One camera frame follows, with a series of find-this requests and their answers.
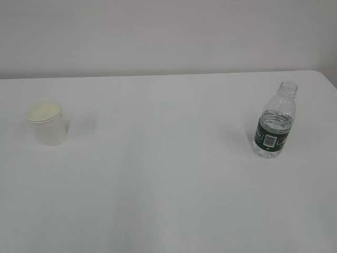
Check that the white paper cup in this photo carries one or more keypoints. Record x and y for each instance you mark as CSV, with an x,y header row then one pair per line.
x,y
46,118

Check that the clear green-label water bottle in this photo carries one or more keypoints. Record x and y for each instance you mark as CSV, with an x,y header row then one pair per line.
x,y
275,122

